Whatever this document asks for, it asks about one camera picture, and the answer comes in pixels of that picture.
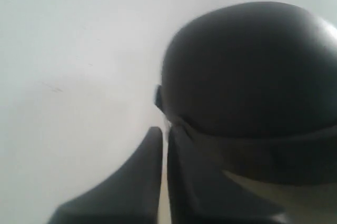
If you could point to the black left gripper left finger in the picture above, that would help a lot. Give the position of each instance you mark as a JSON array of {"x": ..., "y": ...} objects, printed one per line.
[{"x": 130, "y": 195}]

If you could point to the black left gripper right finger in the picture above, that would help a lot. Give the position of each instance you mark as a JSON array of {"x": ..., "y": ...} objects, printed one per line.
[{"x": 200, "y": 193}]

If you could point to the black helmet with tinted visor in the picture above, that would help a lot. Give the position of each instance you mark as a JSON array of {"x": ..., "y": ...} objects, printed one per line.
[{"x": 253, "y": 85}]

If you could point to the white mannequin head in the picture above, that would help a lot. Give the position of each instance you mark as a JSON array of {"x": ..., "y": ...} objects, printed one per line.
[{"x": 303, "y": 204}]

